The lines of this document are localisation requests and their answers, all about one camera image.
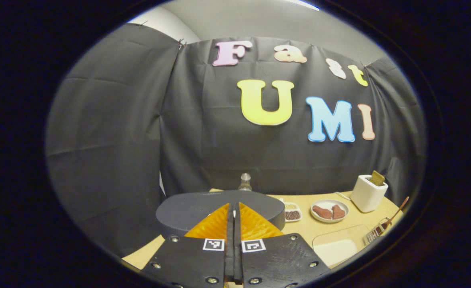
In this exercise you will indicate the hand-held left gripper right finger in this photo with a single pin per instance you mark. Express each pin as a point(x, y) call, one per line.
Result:
point(279, 260)

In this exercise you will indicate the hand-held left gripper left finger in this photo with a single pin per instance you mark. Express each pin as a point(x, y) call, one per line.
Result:
point(187, 260)

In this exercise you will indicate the grey rice cooker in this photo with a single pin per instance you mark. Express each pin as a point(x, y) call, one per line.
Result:
point(195, 210)

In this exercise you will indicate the dark wooden spoon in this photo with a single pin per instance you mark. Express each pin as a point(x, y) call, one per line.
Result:
point(395, 214)

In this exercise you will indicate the clear plastic rice box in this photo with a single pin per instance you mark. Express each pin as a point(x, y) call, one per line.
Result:
point(339, 234)

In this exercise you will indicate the white divided grain dish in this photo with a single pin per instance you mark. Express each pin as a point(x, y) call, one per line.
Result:
point(292, 212)

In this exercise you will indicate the brown meat piece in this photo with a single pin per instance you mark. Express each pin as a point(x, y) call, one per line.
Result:
point(322, 212)
point(338, 212)

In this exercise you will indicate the white round plate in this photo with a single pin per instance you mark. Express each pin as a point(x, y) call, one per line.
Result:
point(327, 202)

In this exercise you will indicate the small glass bottle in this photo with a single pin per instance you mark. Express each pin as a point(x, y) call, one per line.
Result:
point(245, 182)

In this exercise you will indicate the white toaster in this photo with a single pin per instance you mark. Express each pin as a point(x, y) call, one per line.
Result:
point(366, 196)

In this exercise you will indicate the black backdrop cloth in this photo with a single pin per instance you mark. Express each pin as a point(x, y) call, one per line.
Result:
point(203, 140)

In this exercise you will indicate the brown toast slice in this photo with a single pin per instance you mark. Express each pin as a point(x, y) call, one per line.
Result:
point(377, 178)

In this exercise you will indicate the large ceiling light panel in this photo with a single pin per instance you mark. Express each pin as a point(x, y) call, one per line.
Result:
point(305, 4)

